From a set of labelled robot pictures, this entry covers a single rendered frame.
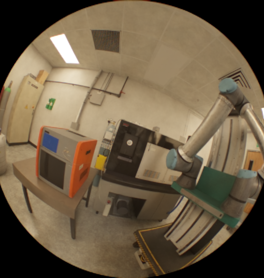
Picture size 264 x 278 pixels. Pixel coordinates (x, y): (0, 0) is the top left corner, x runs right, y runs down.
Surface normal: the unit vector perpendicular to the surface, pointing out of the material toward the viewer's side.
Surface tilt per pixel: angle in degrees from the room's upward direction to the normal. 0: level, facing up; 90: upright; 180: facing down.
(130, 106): 90
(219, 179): 90
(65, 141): 90
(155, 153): 90
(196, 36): 180
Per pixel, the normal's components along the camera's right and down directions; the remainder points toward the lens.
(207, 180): -0.90, -0.31
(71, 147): 0.12, 0.03
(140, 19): -0.33, 0.95
